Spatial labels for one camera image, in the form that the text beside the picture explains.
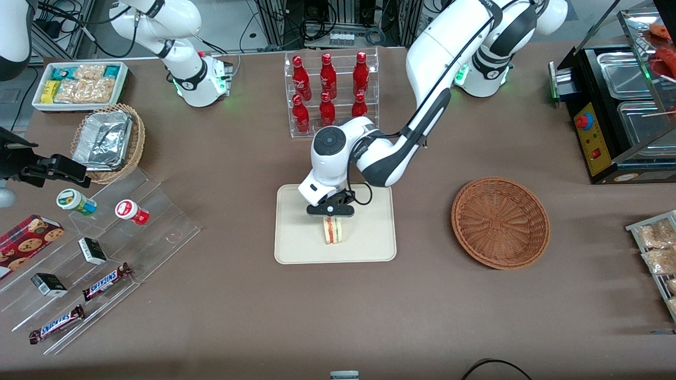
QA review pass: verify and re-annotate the red orange fried food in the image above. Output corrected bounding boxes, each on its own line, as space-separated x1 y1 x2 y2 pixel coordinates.
649 24 676 79

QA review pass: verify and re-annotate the clear bag of pastries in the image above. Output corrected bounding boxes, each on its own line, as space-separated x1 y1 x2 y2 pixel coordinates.
635 219 676 249
642 247 676 275

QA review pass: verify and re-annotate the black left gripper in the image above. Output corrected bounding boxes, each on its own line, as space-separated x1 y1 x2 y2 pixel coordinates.
307 189 355 227

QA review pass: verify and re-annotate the small black white box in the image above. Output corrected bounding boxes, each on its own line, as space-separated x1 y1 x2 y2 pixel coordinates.
78 237 107 265
31 273 68 297

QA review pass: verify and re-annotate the clear acrylic stepped shelf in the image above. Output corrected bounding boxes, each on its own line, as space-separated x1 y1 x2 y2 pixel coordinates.
0 169 201 355

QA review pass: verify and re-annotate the red chocolate cookie box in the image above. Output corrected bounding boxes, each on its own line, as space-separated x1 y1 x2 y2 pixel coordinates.
0 214 65 280

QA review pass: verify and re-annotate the beige rectangular serving tray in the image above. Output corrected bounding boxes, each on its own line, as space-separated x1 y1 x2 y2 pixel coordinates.
274 183 397 264

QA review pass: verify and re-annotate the green lid white cup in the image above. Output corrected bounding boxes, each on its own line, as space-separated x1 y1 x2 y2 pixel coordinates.
57 188 97 216

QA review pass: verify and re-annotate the red lid white cup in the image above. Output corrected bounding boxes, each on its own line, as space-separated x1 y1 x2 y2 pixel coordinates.
115 199 150 226

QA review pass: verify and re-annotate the silver foil container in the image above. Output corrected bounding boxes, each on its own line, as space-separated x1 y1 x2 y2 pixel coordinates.
73 111 133 172

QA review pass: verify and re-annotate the black food warmer machine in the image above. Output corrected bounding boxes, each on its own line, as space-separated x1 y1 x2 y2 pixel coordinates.
548 8 676 185

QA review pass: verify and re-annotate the white plastic snack bin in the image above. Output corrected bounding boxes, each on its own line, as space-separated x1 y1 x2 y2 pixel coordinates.
32 62 129 112

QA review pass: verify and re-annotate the clear acrylic bottle rack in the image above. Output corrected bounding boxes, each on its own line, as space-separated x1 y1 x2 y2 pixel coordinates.
284 46 380 139

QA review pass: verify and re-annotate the light oval wicker basket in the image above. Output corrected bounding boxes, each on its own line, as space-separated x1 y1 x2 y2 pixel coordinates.
71 104 146 184

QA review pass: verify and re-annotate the tray of wrapped pastries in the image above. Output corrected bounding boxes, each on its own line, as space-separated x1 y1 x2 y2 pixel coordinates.
626 210 676 322

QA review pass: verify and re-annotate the triangular sandwich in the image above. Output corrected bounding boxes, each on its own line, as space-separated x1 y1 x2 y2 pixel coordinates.
323 216 344 245

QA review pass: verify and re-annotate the clear bag of crackers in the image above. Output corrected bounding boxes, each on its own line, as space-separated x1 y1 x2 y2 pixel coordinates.
84 78 116 103
54 79 88 104
74 64 106 81

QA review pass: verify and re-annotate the black floor cable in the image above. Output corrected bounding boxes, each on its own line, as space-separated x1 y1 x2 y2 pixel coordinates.
461 359 534 380

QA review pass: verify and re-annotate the brown Snickers bar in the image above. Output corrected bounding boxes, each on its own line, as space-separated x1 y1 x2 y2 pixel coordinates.
82 262 133 301
29 305 85 345

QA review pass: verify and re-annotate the brown round wicker basket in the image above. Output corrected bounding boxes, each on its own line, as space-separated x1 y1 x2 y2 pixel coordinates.
451 177 550 270

